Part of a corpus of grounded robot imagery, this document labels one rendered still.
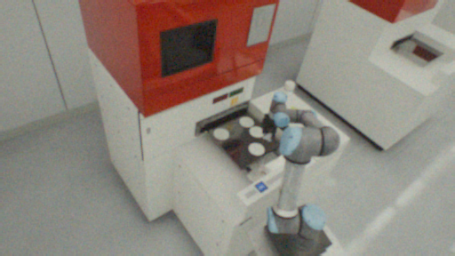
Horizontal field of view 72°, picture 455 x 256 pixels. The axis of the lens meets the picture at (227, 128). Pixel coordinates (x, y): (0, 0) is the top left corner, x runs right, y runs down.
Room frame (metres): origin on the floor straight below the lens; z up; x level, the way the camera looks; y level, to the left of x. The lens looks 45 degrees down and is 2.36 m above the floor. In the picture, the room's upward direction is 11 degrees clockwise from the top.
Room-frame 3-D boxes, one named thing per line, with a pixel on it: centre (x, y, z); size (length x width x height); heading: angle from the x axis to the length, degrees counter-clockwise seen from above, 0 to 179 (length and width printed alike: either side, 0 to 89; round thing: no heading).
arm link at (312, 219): (0.79, -0.46, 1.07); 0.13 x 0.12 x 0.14; 98
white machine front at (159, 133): (1.42, 0.17, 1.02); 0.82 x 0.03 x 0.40; 135
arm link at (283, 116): (1.24, -0.28, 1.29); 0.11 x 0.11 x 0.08; 8
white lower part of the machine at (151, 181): (1.66, 0.41, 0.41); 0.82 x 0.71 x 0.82; 135
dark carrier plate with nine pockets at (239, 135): (1.40, -0.12, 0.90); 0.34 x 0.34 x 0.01; 45
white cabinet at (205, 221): (1.39, -0.25, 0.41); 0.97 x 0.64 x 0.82; 135
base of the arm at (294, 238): (0.79, -0.47, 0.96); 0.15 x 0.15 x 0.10
